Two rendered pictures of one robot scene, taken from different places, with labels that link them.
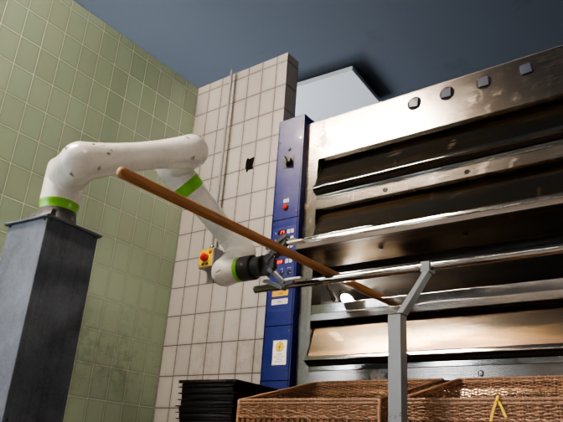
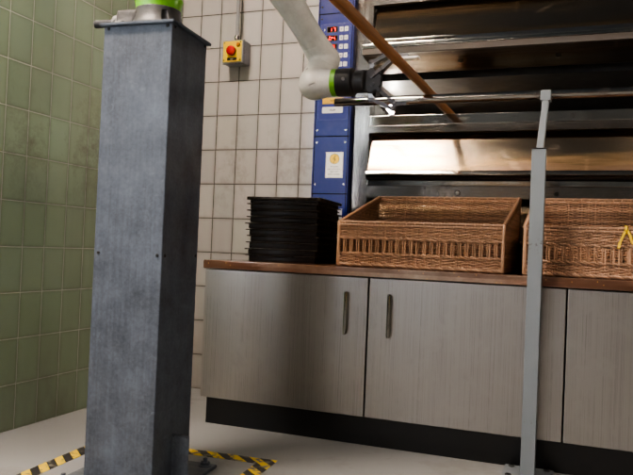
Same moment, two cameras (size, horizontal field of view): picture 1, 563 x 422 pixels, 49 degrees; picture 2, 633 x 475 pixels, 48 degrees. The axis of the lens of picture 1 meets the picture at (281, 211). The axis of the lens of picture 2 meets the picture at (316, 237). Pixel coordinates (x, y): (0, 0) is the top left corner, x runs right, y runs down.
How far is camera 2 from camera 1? 0.87 m
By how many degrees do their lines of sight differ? 27
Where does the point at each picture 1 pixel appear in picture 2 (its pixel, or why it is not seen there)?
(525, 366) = (601, 188)
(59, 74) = not seen: outside the picture
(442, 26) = not seen: outside the picture
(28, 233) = (142, 40)
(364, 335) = (432, 151)
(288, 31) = not seen: outside the picture
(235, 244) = (322, 52)
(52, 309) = (183, 134)
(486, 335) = (565, 158)
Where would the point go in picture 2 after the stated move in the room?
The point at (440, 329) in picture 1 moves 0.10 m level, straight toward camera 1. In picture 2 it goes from (516, 150) to (526, 146)
